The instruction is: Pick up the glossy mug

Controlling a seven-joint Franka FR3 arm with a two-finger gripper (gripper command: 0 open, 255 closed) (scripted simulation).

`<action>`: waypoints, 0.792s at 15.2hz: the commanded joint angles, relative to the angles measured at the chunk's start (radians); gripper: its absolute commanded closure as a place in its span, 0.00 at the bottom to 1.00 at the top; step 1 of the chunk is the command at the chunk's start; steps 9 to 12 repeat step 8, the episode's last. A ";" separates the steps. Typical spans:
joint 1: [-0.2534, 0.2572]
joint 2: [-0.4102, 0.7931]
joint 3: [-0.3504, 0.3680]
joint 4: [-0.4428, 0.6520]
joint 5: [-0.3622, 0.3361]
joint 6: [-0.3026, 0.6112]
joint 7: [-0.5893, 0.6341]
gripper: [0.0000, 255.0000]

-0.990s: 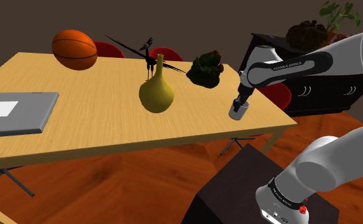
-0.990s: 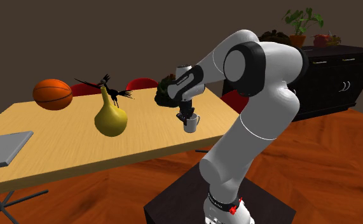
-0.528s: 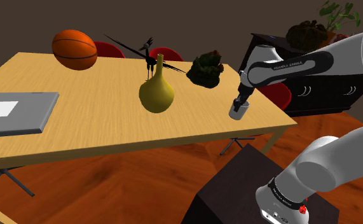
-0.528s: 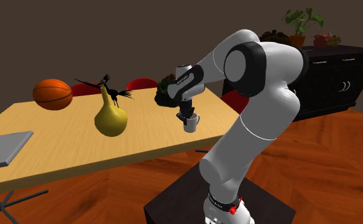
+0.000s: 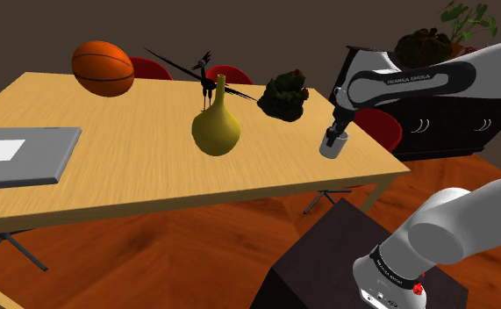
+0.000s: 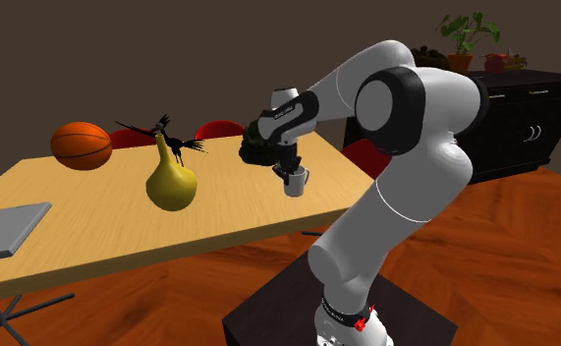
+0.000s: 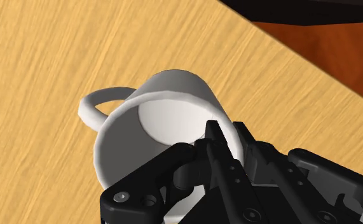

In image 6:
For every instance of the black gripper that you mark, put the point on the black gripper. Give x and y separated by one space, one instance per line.
289 155

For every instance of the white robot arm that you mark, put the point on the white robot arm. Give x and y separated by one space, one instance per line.
419 163

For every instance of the grey mug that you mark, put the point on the grey mug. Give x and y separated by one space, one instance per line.
296 186

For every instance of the dark green bushy plant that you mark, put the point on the dark green bushy plant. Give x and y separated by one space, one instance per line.
255 149

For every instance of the wooden table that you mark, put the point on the wooden table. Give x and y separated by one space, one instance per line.
241 206

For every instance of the black bird figure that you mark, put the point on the black bird figure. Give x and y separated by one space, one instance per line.
177 143

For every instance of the yellow gourd-shaped vase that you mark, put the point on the yellow gourd-shaped vase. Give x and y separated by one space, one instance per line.
171 187

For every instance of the dark robot stand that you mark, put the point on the dark robot stand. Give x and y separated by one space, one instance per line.
280 311

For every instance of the orange basketball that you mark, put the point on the orange basketball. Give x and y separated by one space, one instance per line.
81 146

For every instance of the black sideboard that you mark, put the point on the black sideboard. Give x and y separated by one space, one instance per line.
510 129

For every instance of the grey laptop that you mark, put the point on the grey laptop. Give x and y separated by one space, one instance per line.
7 230

